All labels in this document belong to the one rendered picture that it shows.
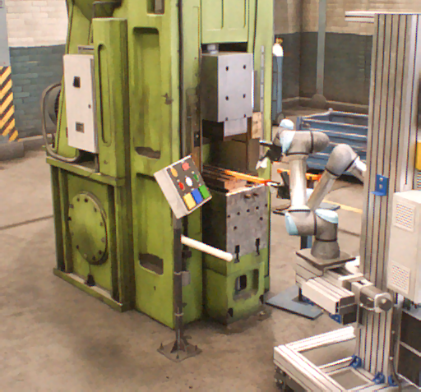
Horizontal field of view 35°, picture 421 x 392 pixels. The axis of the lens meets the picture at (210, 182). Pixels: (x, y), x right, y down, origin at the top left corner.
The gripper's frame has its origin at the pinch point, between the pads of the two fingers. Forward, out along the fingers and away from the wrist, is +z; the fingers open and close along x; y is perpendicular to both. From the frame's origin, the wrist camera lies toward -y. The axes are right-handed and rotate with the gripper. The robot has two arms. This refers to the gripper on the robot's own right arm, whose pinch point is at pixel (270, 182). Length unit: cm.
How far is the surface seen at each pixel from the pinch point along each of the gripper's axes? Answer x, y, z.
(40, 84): 182, 2, 617
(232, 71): -5, -66, 27
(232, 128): -5.3, -30.8, 27.3
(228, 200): -14.7, 12.6, 21.8
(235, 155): 23, -5, 53
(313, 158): 334, 77, 235
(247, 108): 8, -42, 27
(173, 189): -71, -9, 6
